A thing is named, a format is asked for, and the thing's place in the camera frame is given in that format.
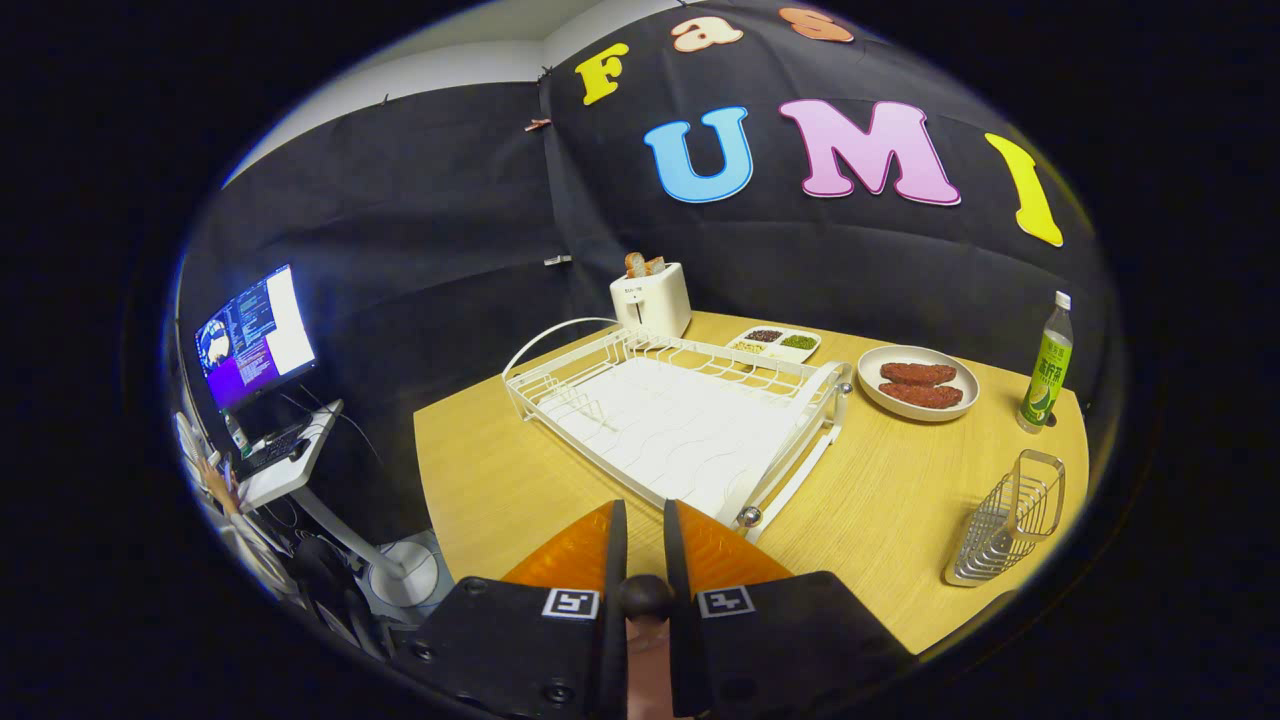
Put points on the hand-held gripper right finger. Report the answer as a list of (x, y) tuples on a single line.
[(770, 650)]

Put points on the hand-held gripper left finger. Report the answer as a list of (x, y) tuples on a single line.
[(540, 650)]

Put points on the white plate with sausages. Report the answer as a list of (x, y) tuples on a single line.
[(870, 395)]

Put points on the black office chair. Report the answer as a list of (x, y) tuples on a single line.
[(330, 585)]

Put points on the white rolling stand desk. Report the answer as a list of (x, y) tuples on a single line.
[(330, 515)]

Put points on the red grilled sausage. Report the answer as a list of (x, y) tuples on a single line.
[(922, 396), (918, 373)]

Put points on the white divided condiment tray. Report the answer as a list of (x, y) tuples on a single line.
[(775, 343)]

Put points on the black keyboard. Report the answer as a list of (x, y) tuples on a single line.
[(270, 452)]

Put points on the white toaster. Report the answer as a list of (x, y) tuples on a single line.
[(655, 305)]

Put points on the small bottle on stand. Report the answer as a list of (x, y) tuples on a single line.
[(238, 435)]

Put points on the green label drink bottle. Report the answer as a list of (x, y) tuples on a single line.
[(1048, 370)]

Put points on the computer monitor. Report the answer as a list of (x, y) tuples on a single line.
[(265, 335)]

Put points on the black backdrop cloth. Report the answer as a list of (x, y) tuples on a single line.
[(450, 220)]

